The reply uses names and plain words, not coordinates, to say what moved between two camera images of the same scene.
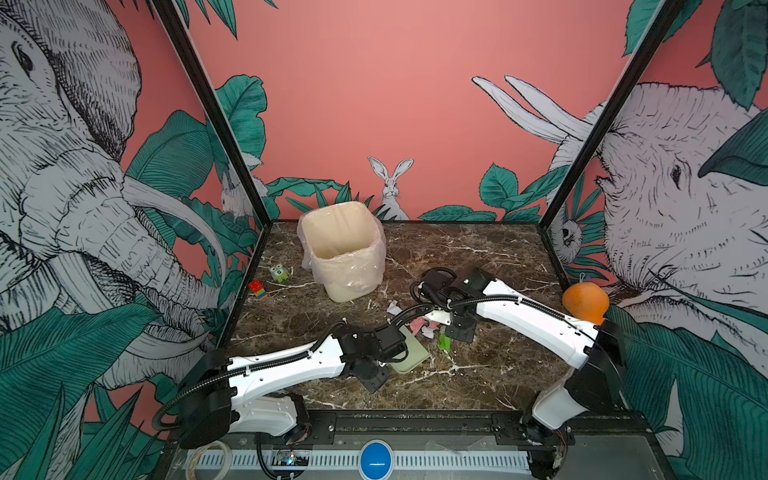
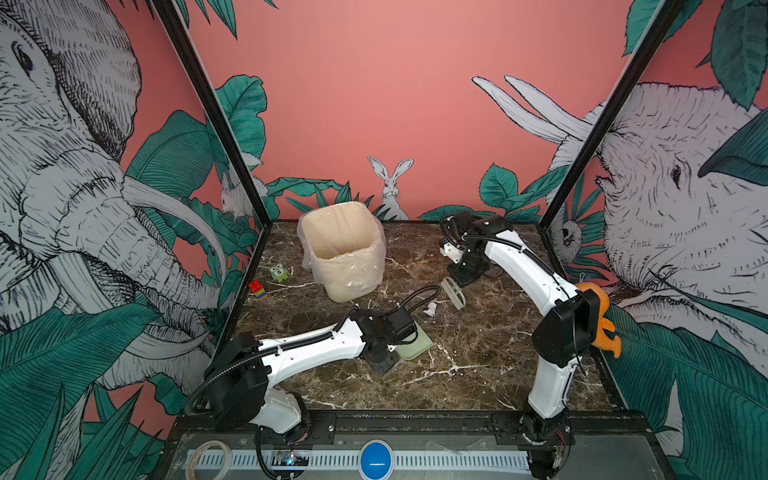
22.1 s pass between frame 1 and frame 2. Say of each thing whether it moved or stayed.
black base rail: stayed
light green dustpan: moved
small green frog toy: stayed
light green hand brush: moved
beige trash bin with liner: stayed
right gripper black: moved
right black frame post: stayed
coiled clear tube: stayed
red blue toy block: stayed
